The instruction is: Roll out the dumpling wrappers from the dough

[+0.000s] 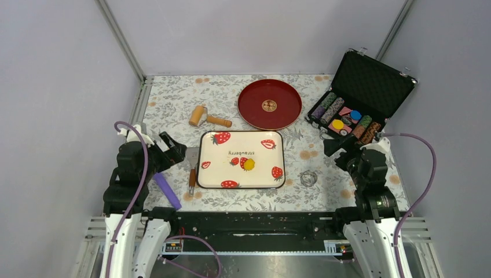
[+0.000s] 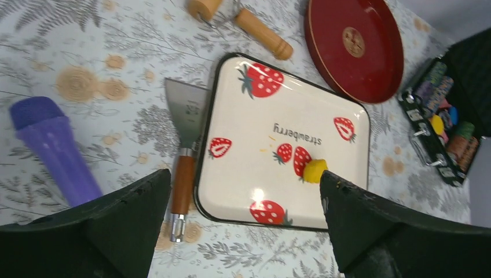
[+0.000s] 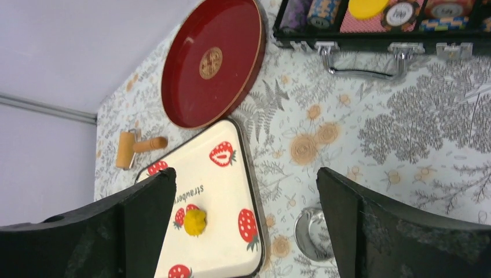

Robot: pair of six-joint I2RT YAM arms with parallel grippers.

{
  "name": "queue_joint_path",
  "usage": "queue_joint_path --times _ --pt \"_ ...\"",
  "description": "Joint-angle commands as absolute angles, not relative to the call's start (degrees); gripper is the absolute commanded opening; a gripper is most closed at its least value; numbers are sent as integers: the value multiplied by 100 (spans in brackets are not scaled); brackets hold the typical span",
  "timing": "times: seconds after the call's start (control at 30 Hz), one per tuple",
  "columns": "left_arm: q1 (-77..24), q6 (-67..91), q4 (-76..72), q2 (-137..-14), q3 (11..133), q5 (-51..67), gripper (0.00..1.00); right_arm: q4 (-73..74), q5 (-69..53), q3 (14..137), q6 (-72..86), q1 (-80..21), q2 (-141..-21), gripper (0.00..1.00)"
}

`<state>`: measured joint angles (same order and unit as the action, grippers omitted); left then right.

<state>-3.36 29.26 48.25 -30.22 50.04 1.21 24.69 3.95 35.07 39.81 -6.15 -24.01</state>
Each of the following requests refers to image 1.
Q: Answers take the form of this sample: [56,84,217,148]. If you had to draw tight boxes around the yellow poker chip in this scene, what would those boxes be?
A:
[332,119,345,130]

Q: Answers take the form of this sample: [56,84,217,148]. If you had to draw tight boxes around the black poker chip case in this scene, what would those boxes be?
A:
[305,49,418,144]

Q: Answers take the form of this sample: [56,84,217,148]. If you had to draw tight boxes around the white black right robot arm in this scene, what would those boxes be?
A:
[323,134,409,277]

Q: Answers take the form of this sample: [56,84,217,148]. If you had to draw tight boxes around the blue poker chip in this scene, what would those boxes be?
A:
[350,110,362,122]

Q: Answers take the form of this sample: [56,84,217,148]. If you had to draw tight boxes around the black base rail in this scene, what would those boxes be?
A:
[142,211,370,253]

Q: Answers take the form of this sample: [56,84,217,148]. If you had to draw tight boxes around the round red lacquer tray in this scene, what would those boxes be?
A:
[237,79,302,130]

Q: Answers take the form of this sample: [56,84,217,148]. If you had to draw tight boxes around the yellow dough piece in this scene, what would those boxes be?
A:
[243,159,255,171]

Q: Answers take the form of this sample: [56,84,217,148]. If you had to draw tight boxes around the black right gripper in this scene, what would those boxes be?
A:
[322,131,365,188]

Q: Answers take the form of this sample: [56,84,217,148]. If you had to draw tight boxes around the purple cylindrical tool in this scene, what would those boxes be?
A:
[153,173,182,210]

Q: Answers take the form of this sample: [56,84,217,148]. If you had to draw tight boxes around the wooden dough roller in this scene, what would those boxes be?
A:
[188,104,233,128]

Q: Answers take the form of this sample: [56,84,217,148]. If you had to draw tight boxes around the metal scraper wooden handle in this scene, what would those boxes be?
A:
[186,147,200,196]

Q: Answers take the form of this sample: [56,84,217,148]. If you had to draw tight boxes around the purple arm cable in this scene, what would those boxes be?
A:
[378,132,438,278]
[105,121,149,278]

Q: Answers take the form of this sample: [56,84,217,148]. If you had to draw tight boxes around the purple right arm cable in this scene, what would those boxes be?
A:
[378,132,438,278]

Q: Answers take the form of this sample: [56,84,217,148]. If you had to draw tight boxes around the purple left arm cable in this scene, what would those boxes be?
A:
[105,121,149,278]

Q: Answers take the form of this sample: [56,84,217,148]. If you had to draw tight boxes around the strawberry print rectangular tray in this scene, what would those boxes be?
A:
[196,131,286,189]

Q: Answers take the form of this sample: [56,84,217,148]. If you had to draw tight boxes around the clear tape roll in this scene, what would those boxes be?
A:
[298,170,318,188]

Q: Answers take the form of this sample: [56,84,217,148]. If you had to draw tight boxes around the floral tablecloth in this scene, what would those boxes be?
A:
[142,75,355,211]

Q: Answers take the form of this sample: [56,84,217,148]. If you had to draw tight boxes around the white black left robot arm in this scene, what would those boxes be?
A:
[100,121,188,277]

